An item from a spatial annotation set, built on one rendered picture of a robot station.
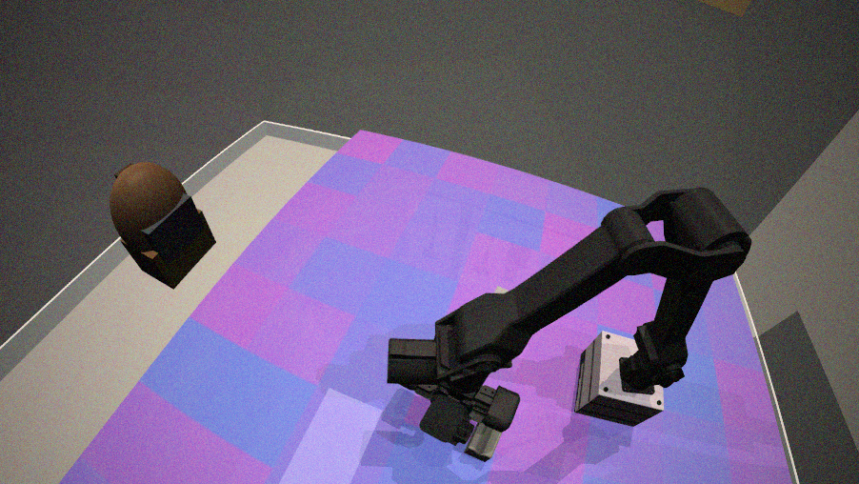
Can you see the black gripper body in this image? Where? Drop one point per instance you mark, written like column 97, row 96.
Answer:
column 499, row 406

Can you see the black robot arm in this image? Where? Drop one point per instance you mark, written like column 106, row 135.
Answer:
column 703, row 243

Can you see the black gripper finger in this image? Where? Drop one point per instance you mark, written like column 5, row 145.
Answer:
column 424, row 394
column 477, row 417

